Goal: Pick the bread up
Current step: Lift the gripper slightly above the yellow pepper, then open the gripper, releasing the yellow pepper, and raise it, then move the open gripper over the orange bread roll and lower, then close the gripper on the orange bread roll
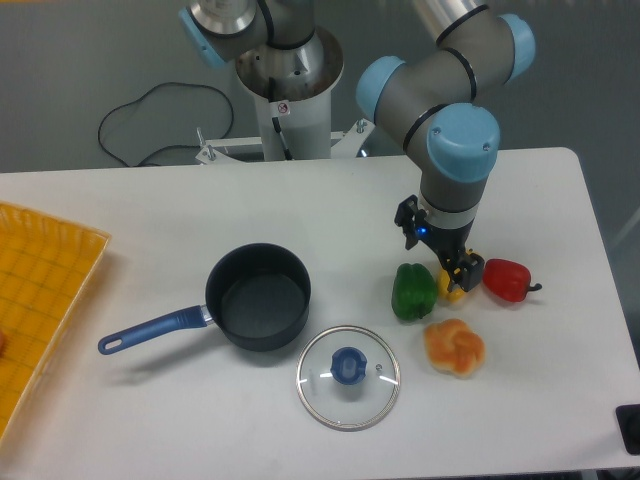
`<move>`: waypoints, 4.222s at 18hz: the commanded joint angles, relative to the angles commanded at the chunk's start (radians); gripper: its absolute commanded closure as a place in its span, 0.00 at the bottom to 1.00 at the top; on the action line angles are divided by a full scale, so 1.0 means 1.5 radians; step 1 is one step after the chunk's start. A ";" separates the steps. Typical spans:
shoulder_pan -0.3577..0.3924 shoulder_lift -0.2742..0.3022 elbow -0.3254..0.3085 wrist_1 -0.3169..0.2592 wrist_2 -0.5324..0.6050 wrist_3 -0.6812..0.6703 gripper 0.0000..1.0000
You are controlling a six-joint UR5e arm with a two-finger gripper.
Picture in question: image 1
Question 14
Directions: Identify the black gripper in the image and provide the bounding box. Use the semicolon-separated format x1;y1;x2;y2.
394;195;485;293

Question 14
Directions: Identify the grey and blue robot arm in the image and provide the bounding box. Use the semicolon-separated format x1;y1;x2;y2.
179;1;536;291

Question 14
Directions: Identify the knotted bread roll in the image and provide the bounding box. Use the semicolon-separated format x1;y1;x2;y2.
423;318;486;378

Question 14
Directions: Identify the yellow bell pepper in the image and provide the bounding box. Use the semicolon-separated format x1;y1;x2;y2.
436;269;467;303

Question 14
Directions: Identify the red bell pepper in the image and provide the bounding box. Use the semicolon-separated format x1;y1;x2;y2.
482;259;542;303

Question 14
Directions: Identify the green bell pepper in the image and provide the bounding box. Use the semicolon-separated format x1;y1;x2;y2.
391;263;438;321

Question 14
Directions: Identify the glass lid with blue knob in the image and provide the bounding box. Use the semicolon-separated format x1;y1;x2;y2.
296;325;401;432

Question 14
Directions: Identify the black box at table edge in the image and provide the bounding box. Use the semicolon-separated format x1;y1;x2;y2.
615;404;640;456

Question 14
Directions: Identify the yellow woven basket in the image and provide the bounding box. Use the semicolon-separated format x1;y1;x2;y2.
1;201;111;435

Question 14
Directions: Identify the black saucepan with blue handle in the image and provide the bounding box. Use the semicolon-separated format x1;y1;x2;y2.
98;243;311;355

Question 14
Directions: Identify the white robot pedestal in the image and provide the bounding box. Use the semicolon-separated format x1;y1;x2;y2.
194;27;375;164

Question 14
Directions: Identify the black cable on floor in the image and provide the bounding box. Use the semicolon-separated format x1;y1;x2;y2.
97;82;235;168

